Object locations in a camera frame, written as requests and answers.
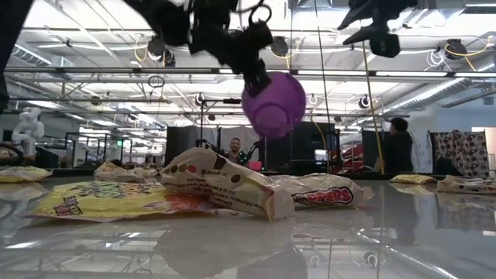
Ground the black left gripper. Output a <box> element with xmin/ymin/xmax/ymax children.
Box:
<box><xmin>191</xmin><ymin>19</ymin><xmax>274</xmax><ymax>98</ymax></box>

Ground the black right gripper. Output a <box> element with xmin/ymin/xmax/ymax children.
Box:
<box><xmin>337</xmin><ymin>0</ymin><xmax>418</xmax><ymax>44</ymax></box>

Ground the small purple plastic bucket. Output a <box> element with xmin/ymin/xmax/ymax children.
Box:
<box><xmin>240</xmin><ymin>71</ymin><xmax>308</xmax><ymax>140</ymax></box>

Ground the yellow Sour Patch Kids packet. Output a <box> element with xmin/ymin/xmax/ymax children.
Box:
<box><xmin>389</xmin><ymin>174</ymin><xmax>437</xmax><ymax>185</ymax></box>
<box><xmin>0</xmin><ymin>165</ymin><xmax>54</xmax><ymax>184</ymax></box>
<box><xmin>23</xmin><ymin>181</ymin><xmax>220</xmax><ymax>224</ymax></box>

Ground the small candy bags mid-left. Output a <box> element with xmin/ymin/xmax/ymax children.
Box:
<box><xmin>94</xmin><ymin>161</ymin><xmax>147</xmax><ymax>184</ymax></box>

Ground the person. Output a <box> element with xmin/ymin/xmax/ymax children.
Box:
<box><xmin>223</xmin><ymin>137</ymin><xmax>246</xmax><ymax>164</ymax></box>
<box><xmin>381</xmin><ymin>117</ymin><xmax>415</xmax><ymax>174</ymax></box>

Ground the large black panel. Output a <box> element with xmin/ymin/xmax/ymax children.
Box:
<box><xmin>267</xmin><ymin>120</ymin><xmax>341</xmax><ymax>174</ymax></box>

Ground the black curtain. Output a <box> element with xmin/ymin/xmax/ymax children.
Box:
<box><xmin>165</xmin><ymin>125</ymin><xmax>202</xmax><ymax>166</ymax></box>
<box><xmin>361</xmin><ymin>129</ymin><xmax>385</xmax><ymax>174</ymax></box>

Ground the white printed cloth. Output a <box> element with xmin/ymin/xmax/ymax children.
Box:
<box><xmin>410</xmin><ymin>129</ymin><xmax>434</xmax><ymax>175</ymax></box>

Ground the long ceiling light bar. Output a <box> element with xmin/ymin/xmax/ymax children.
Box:
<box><xmin>3</xmin><ymin>66</ymin><xmax>496</xmax><ymax>78</ymax></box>

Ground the dotted patterned cloth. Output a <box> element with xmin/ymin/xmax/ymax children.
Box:
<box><xmin>432</xmin><ymin>130</ymin><xmax>491</xmax><ymax>179</ymax></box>

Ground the black rig frame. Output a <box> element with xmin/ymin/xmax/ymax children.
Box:
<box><xmin>198</xmin><ymin>98</ymin><xmax>264</xmax><ymax>150</ymax></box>

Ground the black ceiling cable reel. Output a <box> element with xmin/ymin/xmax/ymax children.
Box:
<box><xmin>146</xmin><ymin>36</ymin><xmax>177</xmax><ymax>68</ymax></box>
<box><xmin>444</xmin><ymin>37</ymin><xmax>468</xmax><ymax>60</ymax></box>
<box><xmin>270</xmin><ymin>35</ymin><xmax>290</xmax><ymax>59</ymax></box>

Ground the thin black cable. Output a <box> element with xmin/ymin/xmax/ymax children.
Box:
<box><xmin>312</xmin><ymin>0</ymin><xmax>332</xmax><ymax>174</ymax></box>

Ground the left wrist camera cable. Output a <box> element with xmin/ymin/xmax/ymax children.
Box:
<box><xmin>246</xmin><ymin>2</ymin><xmax>273</xmax><ymax>26</ymax></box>

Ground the yellow cable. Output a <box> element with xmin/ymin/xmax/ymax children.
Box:
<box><xmin>355</xmin><ymin>38</ymin><xmax>386</xmax><ymax>176</ymax></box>

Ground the silver ventilation duct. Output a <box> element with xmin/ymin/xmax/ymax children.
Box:
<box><xmin>381</xmin><ymin>76</ymin><xmax>496</xmax><ymax>117</ymax></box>

